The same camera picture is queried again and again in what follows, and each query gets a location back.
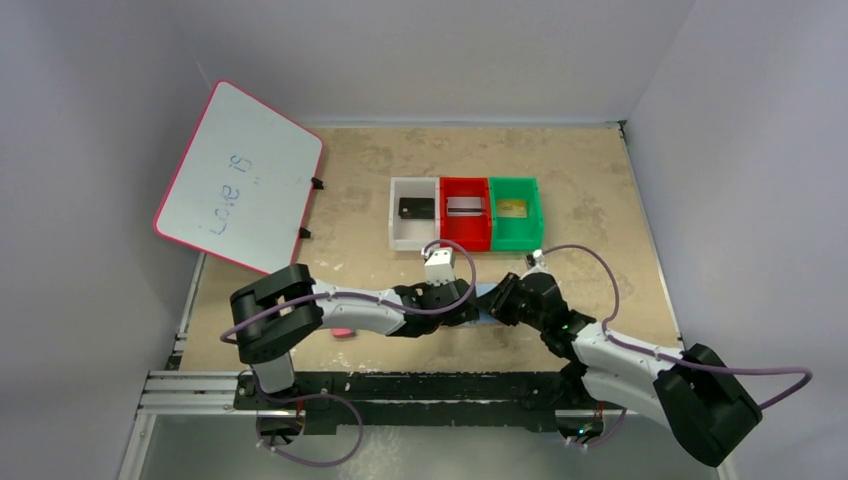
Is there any brown leather card holder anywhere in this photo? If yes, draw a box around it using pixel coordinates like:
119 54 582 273
461 283 504 327

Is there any white plastic bin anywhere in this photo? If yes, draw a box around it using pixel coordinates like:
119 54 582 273
388 177 440 251

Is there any green plastic bin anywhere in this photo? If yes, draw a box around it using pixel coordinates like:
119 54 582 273
488 177 545 252

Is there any red plastic bin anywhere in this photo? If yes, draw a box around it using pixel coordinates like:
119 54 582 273
439 177 493 252

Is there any pink eraser block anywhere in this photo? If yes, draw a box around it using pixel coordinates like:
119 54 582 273
331 328 357 340

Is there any pink framed whiteboard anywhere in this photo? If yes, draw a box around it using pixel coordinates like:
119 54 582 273
153 80 324 273

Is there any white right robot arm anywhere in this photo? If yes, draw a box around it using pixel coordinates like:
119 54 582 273
474 273 763 467

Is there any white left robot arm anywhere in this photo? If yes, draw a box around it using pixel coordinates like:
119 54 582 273
220 264 479 409

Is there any black card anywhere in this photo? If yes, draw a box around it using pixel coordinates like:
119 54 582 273
398 197 436 220

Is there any gold card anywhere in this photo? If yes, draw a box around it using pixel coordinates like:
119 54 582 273
495 198 528 219

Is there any silver striped card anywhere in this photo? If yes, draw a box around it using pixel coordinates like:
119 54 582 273
445 196 484 217

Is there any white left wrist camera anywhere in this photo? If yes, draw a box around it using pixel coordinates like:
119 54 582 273
422 247 456 287

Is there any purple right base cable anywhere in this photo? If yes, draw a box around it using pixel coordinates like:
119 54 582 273
563 407 627 453

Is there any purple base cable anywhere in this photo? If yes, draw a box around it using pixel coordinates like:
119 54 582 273
563 407 627 453
254 392 366 468

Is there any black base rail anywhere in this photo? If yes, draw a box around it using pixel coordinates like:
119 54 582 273
238 370 621 436

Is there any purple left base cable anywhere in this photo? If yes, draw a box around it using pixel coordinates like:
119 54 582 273
254 392 366 468

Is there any aluminium frame rail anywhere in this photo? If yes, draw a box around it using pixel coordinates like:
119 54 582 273
135 369 637 419

